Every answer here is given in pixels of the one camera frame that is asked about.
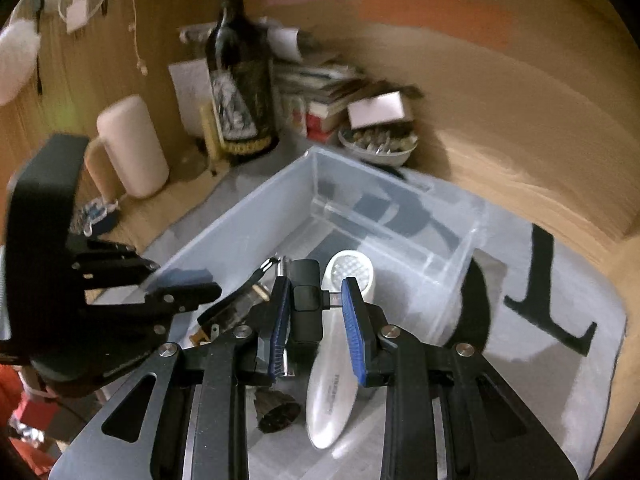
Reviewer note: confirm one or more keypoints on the dark wine bottle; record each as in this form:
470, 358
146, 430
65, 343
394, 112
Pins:
240, 85

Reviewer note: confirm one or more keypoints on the black and gold lighter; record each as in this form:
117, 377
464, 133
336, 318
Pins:
235, 307

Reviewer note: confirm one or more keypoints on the small dark brown object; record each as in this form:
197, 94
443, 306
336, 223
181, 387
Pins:
277, 410

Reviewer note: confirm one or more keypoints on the white paper sheet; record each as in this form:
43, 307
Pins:
187, 95

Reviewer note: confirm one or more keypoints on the yellow wooden stick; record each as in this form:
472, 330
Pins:
210, 135

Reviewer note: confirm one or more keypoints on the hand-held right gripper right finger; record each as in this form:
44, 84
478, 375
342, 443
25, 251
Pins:
352, 332

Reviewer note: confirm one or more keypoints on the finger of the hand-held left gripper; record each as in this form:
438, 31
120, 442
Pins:
115, 265
185, 295

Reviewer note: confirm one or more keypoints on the small black usb device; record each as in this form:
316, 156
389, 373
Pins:
306, 310

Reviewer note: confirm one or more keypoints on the orange sticky note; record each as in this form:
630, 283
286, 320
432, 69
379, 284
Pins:
435, 15

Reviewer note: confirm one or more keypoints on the small blue white object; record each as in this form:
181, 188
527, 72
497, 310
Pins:
97, 217

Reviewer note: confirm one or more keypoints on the clear plastic storage bin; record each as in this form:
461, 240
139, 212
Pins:
390, 210

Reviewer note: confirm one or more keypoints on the small white card box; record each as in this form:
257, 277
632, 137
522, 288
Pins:
377, 107

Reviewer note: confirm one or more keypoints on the white paper tag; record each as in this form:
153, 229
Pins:
80, 12

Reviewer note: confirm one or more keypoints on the white fluffy object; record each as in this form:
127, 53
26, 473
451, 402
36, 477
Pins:
17, 60

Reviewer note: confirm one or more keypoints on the white fabric shaver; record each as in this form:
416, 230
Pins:
330, 400

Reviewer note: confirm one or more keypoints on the tan cylinder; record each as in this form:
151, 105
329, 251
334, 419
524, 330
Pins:
100, 170

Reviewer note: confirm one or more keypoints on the white bowl of small items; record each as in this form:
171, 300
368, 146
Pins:
380, 152

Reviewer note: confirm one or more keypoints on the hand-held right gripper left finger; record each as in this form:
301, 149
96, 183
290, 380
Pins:
280, 332

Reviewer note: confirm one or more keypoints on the stack of books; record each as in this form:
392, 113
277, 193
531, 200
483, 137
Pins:
315, 95

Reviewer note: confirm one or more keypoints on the grey mat with black letters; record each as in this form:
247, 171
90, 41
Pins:
550, 385

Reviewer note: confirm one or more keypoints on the red cloth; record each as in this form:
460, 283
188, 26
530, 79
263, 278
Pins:
30, 425

